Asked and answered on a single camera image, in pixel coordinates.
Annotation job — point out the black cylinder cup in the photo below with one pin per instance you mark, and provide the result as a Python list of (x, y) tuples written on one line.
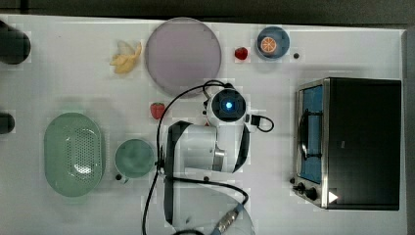
[(7, 123), (15, 45)]

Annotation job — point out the black cylinder cup upper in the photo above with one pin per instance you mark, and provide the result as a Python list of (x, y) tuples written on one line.
[(15, 45)]

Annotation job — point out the grey round plate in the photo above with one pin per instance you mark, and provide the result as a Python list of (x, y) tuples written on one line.
[(182, 53)]

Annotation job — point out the green colander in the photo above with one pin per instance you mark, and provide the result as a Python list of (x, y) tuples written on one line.
[(73, 154)]

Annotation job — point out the blue bowl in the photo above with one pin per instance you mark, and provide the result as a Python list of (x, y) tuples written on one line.
[(282, 39)]

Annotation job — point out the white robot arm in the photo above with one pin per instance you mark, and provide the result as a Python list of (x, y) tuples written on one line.
[(221, 145)]

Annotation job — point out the red strawberry table centre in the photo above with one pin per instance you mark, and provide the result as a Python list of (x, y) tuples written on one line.
[(157, 109)]

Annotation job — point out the green mug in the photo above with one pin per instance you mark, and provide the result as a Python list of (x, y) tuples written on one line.
[(134, 158)]

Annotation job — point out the orange half slice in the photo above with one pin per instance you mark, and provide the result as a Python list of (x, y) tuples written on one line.
[(268, 45)]

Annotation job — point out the red strawberry near bowl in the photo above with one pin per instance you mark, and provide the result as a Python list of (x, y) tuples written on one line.
[(241, 53)]

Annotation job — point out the black toaster oven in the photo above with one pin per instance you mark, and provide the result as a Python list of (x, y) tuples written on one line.
[(348, 143)]

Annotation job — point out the black cylinder cup lower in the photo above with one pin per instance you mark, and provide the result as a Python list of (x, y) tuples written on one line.
[(7, 123)]

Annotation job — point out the peeled banana toy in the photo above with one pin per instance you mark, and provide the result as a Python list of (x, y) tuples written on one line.
[(125, 60)]

